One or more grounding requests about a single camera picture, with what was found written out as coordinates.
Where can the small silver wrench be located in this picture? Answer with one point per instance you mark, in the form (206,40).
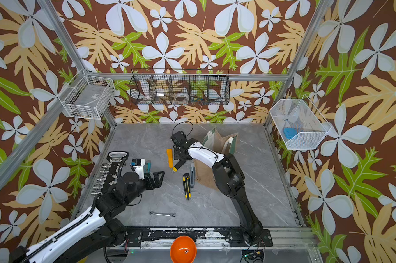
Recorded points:
(163,214)

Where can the orange utility knife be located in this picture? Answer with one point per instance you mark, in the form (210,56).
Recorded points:
(170,158)

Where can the grey utility knife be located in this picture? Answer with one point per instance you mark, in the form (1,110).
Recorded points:
(192,175)

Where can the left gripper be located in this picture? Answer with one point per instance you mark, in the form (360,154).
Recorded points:
(157,182)

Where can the blue object in basket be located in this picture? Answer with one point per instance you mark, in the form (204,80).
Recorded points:
(289,132)

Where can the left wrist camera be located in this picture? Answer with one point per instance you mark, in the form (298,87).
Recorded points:
(137,165)

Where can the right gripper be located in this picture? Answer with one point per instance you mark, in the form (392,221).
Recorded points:
(175,154)

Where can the black wire basket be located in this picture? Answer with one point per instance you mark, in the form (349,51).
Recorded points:
(180,86)

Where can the teal utility knife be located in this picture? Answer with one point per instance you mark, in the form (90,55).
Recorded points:
(147,166)

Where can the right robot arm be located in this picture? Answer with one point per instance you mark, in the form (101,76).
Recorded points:
(228,177)

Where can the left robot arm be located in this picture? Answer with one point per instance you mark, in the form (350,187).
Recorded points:
(96,228)

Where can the white mesh basket right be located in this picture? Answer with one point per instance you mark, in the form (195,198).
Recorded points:
(305,117)

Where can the white wire basket left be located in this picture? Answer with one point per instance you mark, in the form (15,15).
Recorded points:
(87,96)

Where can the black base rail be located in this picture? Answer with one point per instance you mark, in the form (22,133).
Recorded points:
(139,236)

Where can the orange bowl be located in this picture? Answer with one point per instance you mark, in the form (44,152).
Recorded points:
(183,250)

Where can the black socket set rail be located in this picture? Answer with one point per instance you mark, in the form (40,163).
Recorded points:
(110,172)

